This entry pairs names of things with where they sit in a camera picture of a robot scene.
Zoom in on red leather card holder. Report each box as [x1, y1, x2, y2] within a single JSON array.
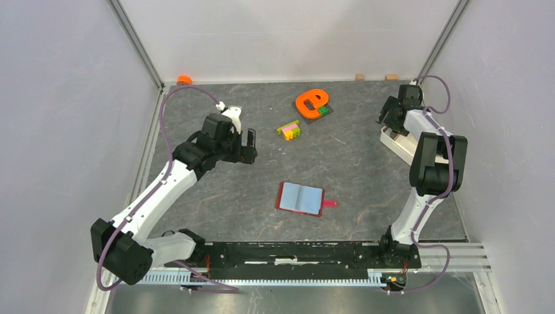
[[275, 181, 338, 217]]

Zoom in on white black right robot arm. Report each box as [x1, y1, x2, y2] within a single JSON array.
[[378, 83, 468, 268]]

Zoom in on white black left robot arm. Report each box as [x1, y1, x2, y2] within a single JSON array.
[[91, 113, 257, 285]]

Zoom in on wooden block left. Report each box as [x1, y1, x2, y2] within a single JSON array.
[[354, 73, 365, 81]]

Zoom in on colourful block stack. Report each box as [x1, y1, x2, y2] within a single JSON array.
[[276, 120, 301, 141]]

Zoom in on white plastic tray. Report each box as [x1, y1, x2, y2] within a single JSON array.
[[380, 126, 448, 166]]

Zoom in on orange letter e shape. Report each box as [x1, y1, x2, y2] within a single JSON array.
[[295, 89, 329, 119]]

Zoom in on orange round cap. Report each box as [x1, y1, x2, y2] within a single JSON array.
[[176, 75, 192, 86]]

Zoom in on green small block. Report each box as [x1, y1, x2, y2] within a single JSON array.
[[318, 107, 329, 116]]

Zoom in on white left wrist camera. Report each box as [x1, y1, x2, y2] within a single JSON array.
[[215, 101, 243, 133]]

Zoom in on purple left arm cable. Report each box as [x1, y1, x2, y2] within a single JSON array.
[[96, 84, 240, 295]]

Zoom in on dark square base plate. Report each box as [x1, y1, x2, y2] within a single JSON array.
[[291, 102, 334, 124]]

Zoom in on grey slotted cable duct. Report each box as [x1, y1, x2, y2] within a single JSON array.
[[113, 270, 385, 288]]

